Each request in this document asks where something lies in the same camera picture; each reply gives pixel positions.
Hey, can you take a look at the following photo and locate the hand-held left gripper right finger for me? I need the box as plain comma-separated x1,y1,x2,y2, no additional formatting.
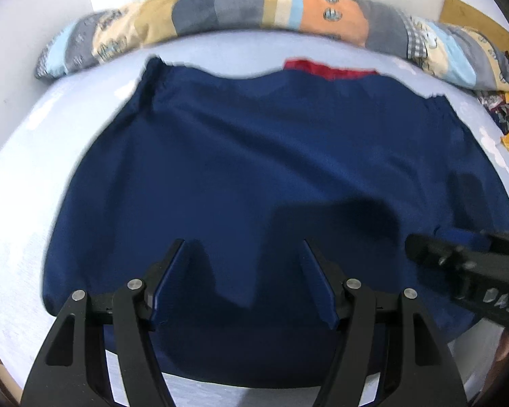
301,239,468,407

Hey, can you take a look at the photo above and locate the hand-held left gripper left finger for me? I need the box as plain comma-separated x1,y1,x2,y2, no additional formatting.
21,239,186,407

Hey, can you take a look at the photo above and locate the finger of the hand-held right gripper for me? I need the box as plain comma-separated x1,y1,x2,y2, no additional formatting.
406,233,482,299
433,226,509,257

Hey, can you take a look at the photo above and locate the navy blue jacket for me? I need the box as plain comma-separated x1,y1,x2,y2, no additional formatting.
42,55,509,391

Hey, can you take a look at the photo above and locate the person's right forearm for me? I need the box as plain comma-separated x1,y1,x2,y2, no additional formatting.
488,326,509,391

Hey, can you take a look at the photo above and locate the light blue cloud-print bed sheet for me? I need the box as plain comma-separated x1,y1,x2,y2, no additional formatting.
0,30,509,407

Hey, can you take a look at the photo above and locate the brown wooden board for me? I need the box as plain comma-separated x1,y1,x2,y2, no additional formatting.
439,0,509,69

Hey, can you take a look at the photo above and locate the patchwork quilt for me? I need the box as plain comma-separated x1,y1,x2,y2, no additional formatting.
34,0,509,94

